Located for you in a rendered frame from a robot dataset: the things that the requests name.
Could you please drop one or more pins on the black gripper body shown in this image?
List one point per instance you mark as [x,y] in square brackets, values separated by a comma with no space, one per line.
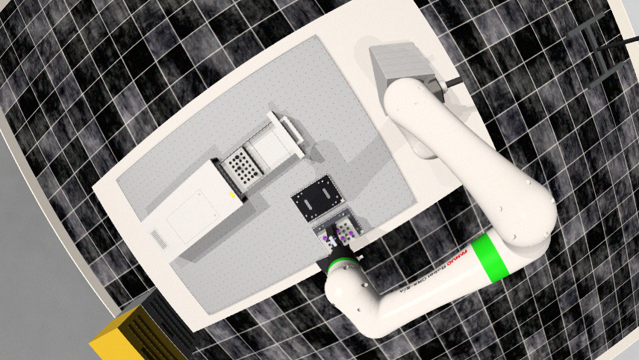
[338,247]

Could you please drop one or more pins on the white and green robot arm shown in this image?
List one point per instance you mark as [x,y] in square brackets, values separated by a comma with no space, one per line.
[522,211]

